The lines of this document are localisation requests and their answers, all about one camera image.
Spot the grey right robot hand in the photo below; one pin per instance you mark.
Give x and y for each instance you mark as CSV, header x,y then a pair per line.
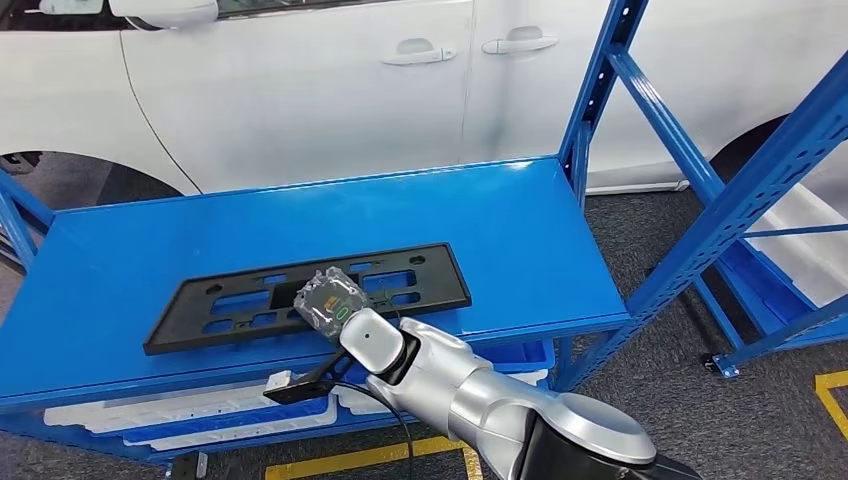
x,y
331,301

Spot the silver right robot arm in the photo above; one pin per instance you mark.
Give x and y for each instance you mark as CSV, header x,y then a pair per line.
x,y
490,404

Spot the blue metal shelf rack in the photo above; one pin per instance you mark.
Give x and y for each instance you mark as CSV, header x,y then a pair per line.
x,y
199,232
762,298

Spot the black plastic plate frame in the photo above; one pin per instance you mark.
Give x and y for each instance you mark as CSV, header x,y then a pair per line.
x,y
444,285

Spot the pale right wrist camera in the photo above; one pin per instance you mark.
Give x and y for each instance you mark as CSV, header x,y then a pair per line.
x,y
295,392

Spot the white car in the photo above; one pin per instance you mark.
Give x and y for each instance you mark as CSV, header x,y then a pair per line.
x,y
298,99

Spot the white plastic bin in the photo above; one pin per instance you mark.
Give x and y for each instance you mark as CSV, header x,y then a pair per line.
x,y
815,265

